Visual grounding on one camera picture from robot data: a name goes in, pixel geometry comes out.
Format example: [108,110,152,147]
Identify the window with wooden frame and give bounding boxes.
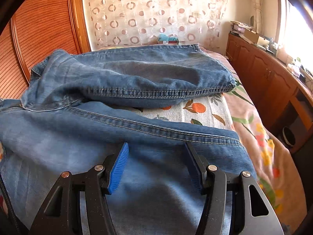
[276,0,312,70]

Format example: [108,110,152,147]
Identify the stack of books papers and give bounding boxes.
[230,21,253,34]

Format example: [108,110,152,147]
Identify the box with teal cloth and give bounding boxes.
[157,34,179,45]

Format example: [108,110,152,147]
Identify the beige window curtain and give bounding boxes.
[252,0,263,35]

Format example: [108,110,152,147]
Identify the wooden slatted wardrobe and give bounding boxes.
[1,0,91,99]

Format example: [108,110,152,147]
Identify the cardboard box on cabinet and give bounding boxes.
[244,29,270,46]

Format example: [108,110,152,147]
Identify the blue denim jeans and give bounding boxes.
[1,45,256,234]

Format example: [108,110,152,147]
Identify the floral pink blanket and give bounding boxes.
[200,51,307,234]

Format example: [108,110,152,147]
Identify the long wooden sideboard cabinet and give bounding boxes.
[226,33,312,153]

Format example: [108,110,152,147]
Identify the orange print bed sheet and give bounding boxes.
[124,94,235,130]

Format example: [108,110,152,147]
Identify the circle pattern sheer curtain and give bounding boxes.
[83,0,228,50]

